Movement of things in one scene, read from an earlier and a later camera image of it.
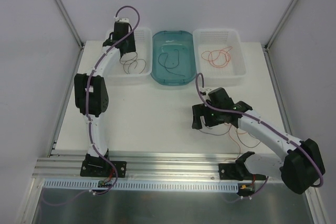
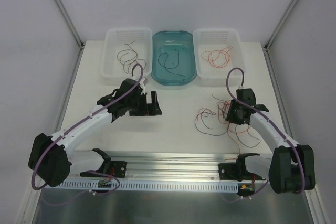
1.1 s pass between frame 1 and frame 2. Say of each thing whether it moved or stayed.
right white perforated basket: stayed
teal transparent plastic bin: stayed
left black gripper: moved
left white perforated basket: stayed
